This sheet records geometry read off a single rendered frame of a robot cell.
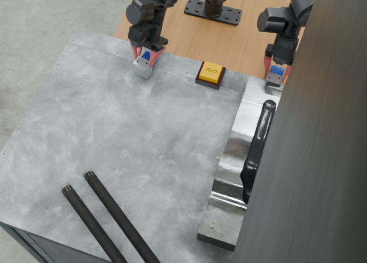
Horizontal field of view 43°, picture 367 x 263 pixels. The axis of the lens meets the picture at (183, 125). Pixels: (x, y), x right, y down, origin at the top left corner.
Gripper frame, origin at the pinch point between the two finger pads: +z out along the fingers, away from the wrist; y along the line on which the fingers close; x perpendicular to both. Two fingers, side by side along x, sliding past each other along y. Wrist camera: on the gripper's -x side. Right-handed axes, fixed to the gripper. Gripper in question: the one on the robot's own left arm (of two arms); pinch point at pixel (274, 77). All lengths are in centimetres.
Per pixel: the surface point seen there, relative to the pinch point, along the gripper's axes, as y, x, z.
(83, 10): -119, 104, 39
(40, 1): -146, 101, 40
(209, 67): -20.4, -2.1, 2.2
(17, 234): -61, -45, 58
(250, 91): -5.3, -11.7, 1.6
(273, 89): 0.9, -6.3, 1.0
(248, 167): 1.3, -34.6, 11.7
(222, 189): -3.5, -39.8, 17.4
